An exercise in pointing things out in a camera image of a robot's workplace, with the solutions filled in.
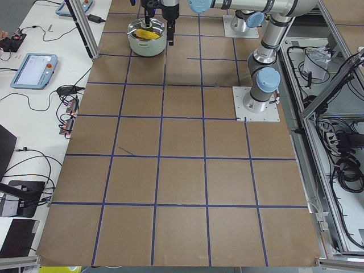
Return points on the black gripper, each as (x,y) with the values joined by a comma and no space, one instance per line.
(170,12)

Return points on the yellow corn cob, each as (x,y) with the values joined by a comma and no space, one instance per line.
(146,34)

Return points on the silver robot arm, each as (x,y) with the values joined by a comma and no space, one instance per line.
(245,20)
(265,78)

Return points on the pale green cooking pot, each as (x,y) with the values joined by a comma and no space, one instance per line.
(148,48)

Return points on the black power adapter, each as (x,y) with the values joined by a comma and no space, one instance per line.
(95,19)

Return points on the blue teach pendant near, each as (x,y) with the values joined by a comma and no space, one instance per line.
(35,71)

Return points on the brown paper table mat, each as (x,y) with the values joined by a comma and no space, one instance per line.
(159,172)

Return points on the white crumpled paper box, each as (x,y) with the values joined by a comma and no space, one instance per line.
(316,62)

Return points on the black monitor stand base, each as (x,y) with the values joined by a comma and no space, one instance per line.
(21,198)

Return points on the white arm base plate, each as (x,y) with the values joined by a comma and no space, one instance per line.
(249,110)
(230,33)

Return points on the aluminium frame post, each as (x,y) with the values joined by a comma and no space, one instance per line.
(83,27)

